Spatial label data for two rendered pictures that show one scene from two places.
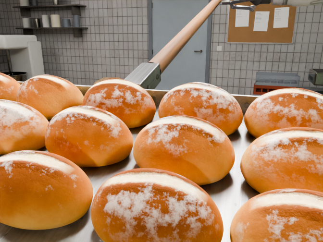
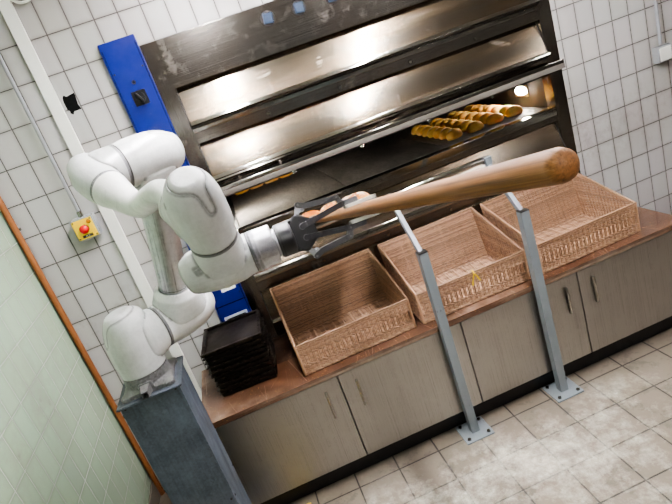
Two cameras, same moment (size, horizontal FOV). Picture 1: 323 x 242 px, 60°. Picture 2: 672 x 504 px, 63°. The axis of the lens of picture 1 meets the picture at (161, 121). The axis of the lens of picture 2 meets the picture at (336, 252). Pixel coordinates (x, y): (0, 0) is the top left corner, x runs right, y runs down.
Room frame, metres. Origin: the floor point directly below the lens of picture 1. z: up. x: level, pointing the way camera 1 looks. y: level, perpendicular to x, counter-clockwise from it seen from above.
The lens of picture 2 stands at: (2.34, -0.85, 1.81)
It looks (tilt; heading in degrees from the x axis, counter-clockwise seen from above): 19 degrees down; 154
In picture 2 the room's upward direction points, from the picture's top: 20 degrees counter-clockwise
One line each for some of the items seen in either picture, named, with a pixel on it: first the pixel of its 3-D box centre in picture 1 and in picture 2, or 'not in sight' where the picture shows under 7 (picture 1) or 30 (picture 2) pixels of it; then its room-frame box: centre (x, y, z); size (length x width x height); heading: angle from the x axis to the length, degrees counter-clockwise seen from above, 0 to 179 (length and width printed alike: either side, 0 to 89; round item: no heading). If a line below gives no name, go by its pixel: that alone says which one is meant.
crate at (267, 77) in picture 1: (276, 78); not in sight; (4.28, -1.76, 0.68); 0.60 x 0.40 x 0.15; 72
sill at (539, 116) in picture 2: not in sight; (400, 170); (0.05, 0.76, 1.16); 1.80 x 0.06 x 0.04; 72
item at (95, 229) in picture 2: not in sight; (86, 227); (-0.36, -0.68, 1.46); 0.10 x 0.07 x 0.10; 72
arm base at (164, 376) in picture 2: not in sight; (147, 377); (0.48, -0.78, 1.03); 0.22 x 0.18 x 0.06; 162
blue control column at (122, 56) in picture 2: not in sight; (210, 223); (-1.14, 0.05, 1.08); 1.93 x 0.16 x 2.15; 162
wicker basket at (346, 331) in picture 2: not in sight; (339, 306); (0.14, 0.13, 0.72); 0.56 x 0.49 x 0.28; 73
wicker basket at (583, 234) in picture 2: not in sight; (556, 216); (0.52, 1.26, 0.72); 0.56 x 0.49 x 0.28; 73
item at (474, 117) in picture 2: not in sight; (463, 120); (-0.16, 1.44, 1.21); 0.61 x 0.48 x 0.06; 162
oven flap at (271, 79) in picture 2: not in sight; (365, 43); (0.07, 0.75, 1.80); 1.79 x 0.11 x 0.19; 72
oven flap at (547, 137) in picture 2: not in sight; (410, 196); (0.07, 0.75, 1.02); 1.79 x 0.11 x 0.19; 72
